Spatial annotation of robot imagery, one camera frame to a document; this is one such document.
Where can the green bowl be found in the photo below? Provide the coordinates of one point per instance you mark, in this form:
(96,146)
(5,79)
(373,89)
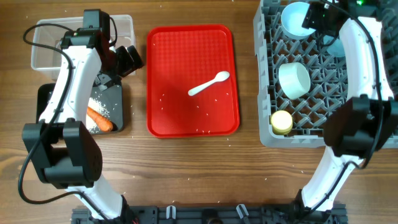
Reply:
(294,80)

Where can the light blue plate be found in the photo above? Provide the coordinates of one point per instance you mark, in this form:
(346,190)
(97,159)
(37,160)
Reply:
(336,48)

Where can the orange carrot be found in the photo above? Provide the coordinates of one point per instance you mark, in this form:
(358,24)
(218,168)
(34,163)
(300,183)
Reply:
(103,123)

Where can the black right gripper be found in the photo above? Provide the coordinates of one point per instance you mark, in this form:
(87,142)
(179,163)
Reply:
(310,20)

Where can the white rice pile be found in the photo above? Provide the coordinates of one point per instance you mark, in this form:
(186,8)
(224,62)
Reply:
(75,106)

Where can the white plastic spoon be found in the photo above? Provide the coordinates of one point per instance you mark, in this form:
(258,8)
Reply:
(220,77)

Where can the black waste tray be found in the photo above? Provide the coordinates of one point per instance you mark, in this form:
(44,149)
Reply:
(108,103)

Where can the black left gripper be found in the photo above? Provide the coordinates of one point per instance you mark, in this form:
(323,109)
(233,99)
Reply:
(129,66)

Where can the light blue bowl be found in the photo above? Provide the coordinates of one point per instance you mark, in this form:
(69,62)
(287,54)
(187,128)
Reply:
(292,18)

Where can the grey dishwasher rack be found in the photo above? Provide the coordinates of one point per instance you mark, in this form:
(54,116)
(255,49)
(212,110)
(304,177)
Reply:
(328,76)

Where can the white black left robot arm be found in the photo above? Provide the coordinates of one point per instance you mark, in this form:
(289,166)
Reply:
(61,149)

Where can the red serving tray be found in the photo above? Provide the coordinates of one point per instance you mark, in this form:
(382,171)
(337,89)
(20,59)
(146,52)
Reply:
(180,58)

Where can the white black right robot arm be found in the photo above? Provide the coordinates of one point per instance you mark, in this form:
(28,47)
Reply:
(368,118)

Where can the yellow cup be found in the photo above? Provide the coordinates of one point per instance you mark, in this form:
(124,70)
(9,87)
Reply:
(281,122)

